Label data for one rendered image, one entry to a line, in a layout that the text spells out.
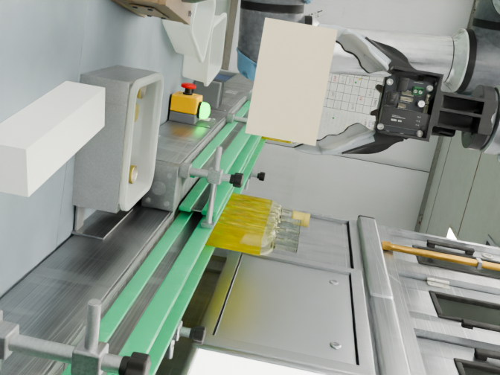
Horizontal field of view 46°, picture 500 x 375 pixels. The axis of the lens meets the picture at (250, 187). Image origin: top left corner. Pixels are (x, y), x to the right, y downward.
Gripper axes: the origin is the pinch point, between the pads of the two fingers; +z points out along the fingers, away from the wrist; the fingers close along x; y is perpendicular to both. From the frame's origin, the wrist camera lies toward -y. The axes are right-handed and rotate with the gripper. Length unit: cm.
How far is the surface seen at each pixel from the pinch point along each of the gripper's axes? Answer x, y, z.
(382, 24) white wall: -108, -629, -59
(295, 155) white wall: 59, -655, 12
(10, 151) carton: 12.8, 7.3, 31.0
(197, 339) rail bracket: 42.4, -21.3, 10.3
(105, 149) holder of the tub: 14.3, -22.1, 30.5
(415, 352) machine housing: 47, -50, -31
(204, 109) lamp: 7, -83, 27
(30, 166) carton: 14.3, 5.8, 29.2
